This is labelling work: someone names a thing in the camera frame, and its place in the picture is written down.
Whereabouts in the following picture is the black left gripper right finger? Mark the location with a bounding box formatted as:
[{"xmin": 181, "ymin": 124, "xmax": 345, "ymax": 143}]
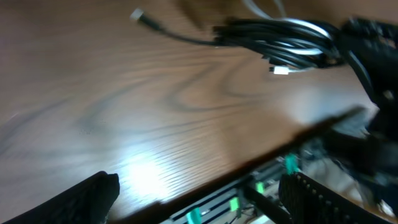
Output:
[{"xmin": 279, "ymin": 172, "xmax": 390, "ymax": 224}]

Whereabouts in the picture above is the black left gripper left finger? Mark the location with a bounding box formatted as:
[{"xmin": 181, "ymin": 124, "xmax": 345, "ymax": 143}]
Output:
[{"xmin": 4, "ymin": 171, "xmax": 120, "ymax": 224}]

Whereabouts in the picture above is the white usb cable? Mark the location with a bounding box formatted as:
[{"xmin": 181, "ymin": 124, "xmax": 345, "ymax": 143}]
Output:
[{"xmin": 242, "ymin": 0, "xmax": 332, "ymax": 76}]

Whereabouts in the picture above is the black usb cable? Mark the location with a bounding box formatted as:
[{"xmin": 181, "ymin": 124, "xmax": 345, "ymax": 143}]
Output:
[{"xmin": 129, "ymin": 7, "xmax": 343, "ymax": 70}]

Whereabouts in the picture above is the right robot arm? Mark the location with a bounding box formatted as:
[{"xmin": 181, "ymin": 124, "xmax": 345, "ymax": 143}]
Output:
[{"xmin": 323, "ymin": 18, "xmax": 397, "ymax": 213}]

